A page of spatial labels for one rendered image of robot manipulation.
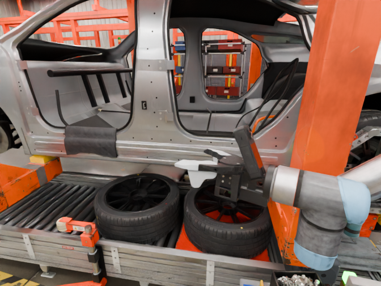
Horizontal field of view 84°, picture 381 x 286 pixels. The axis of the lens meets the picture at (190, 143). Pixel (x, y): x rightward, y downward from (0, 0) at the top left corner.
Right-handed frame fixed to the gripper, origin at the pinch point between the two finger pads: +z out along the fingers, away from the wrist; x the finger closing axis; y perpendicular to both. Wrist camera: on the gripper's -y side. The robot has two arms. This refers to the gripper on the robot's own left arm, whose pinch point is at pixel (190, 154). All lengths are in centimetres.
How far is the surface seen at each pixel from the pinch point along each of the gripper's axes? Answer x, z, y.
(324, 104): 48, -28, -14
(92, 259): 26, 77, 88
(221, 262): 57, 6, 78
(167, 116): 73, 59, 1
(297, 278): 48, -32, 61
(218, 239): 66, 12, 72
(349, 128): 53, -38, -6
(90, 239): 23, 75, 72
